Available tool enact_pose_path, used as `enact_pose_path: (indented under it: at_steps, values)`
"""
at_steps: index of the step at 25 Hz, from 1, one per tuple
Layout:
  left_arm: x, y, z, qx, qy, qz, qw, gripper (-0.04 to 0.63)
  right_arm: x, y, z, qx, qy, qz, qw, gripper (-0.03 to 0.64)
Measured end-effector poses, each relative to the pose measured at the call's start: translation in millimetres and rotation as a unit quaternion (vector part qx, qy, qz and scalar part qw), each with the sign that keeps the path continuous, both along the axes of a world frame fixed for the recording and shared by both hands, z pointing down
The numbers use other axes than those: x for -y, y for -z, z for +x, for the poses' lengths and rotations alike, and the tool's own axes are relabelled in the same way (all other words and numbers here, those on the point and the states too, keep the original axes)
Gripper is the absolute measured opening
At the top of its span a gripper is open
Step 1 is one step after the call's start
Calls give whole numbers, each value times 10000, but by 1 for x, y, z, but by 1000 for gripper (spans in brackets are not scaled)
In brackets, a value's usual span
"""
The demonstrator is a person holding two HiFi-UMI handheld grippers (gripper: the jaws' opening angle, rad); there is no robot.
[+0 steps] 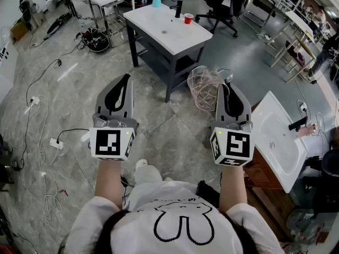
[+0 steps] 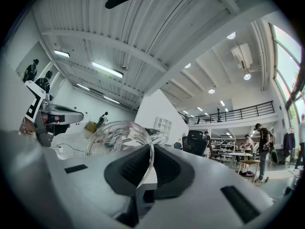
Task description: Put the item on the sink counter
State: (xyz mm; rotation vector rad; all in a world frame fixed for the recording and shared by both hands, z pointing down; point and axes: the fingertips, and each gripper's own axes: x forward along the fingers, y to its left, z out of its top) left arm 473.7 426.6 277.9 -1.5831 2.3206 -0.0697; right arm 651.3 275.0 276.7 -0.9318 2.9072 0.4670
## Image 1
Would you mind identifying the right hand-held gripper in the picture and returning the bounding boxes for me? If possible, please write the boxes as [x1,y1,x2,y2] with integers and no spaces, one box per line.
[210,82,255,167]

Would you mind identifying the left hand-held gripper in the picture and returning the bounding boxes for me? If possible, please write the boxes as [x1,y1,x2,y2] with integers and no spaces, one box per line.
[89,74,140,161]

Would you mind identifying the clear glass cup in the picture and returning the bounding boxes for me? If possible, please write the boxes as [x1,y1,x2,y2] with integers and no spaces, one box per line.
[187,65,234,112]

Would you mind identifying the person's right forearm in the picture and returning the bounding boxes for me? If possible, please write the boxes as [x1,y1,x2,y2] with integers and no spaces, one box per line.
[219,165,248,214]

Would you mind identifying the person's left forearm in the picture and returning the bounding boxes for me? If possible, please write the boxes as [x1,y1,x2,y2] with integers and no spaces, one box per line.
[94,159,125,211]

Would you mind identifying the white sink on wooden cabinet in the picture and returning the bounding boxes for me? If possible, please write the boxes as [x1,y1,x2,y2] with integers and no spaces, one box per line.
[243,90,309,243]

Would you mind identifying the black round headset bundle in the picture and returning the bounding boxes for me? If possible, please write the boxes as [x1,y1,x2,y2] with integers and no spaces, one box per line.
[82,28,110,53]

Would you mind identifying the black faucet on wooden cabinet sink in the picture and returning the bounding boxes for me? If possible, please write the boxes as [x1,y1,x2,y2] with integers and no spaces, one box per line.
[288,116,308,132]

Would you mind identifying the white power strip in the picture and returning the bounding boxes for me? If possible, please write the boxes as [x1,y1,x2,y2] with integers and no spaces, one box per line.
[49,138,64,150]

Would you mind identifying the person's grey trouser leg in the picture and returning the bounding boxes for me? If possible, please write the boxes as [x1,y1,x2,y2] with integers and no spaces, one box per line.
[133,165,163,185]

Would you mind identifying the white sink on dark cabinet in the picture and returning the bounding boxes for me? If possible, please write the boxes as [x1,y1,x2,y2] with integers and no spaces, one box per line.
[123,3,213,103]

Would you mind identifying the black stick vacuum cleaner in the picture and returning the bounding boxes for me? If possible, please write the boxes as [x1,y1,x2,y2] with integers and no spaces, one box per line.
[43,12,72,41]

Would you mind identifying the black office chair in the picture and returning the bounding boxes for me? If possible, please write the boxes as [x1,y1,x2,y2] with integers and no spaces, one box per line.
[195,0,262,38]

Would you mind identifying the cardboard box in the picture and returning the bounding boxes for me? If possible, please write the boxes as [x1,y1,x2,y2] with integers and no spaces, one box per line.
[10,22,29,42]

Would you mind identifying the person's white printed shirt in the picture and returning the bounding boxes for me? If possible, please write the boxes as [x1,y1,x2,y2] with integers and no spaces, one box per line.
[65,180,286,254]

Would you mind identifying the white frame table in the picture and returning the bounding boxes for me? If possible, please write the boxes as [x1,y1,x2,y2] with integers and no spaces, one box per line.
[264,11,318,83]

